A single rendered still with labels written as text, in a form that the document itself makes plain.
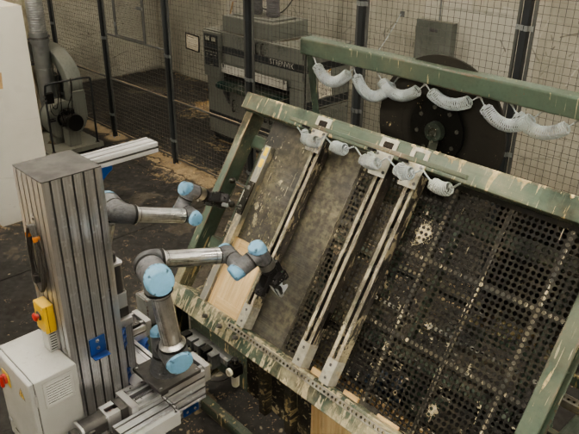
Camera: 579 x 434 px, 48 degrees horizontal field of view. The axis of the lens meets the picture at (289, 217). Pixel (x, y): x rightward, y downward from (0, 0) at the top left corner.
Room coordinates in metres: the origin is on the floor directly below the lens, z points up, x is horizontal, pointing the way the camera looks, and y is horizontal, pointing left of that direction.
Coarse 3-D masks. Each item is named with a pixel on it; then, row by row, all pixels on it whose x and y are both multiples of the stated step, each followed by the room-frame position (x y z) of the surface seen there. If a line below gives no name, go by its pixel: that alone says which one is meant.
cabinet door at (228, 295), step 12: (240, 240) 3.25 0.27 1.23; (240, 252) 3.20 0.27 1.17; (228, 276) 3.15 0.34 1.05; (252, 276) 3.06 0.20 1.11; (216, 288) 3.15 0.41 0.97; (228, 288) 3.11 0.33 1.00; (240, 288) 3.06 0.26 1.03; (216, 300) 3.11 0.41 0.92; (228, 300) 3.06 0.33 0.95; (240, 300) 3.02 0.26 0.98; (228, 312) 3.01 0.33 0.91
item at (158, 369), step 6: (156, 360) 2.32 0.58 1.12; (150, 366) 2.34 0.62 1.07; (156, 366) 2.31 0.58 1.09; (162, 366) 2.31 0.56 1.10; (150, 372) 2.33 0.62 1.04; (156, 372) 2.30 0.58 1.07; (162, 372) 2.31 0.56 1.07; (168, 372) 2.30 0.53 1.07; (162, 378) 2.29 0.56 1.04; (168, 378) 2.30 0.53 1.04
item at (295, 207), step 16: (304, 128) 3.16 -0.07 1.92; (320, 160) 3.22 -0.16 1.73; (304, 176) 3.19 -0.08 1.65; (304, 192) 3.14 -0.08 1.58; (288, 208) 3.12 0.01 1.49; (288, 224) 3.06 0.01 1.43; (272, 240) 3.06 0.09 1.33; (288, 240) 3.06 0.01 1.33; (272, 256) 3.00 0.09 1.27; (256, 304) 2.91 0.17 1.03; (240, 320) 2.87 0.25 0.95
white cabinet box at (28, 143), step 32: (0, 0) 6.41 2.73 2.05; (0, 32) 5.96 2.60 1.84; (0, 64) 5.93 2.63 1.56; (0, 96) 5.89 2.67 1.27; (32, 96) 6.10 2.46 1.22; (0, 128) 5.85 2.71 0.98; (32, 128) 6.06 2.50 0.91; (0, 160) 5.81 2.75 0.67; (0, 192) 5.77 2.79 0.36; (0, 224) 5.73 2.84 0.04
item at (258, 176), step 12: (264, 156) 3.47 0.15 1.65; (264, 168) 3.44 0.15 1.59; (252, 180) 3.42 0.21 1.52; (252, 192) 3.38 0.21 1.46; (240, 216) 3.32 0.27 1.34; (240, 228) 3.32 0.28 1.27; (228, 240) 3.27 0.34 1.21; (216, 264) 3.22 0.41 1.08; (216, 276) 3.19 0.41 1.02; (204, 288) 3.18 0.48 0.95; (204, 300) 3.13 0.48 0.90
